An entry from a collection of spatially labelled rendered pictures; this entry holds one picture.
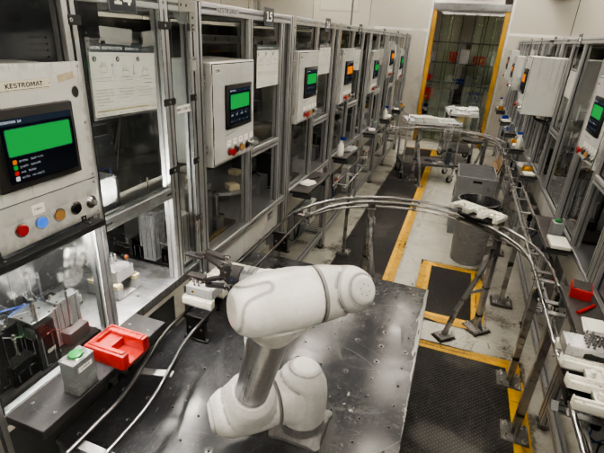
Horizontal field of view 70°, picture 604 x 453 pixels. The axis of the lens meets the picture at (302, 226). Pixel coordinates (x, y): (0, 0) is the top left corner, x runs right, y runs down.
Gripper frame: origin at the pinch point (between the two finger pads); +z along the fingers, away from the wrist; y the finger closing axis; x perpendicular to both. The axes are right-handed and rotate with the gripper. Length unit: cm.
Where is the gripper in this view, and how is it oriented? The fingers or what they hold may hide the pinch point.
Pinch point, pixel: (194, 264)
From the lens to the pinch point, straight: 167.5
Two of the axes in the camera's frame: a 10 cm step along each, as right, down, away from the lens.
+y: 0.6, -9.1, -4.1
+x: -3.4, 3.6, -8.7
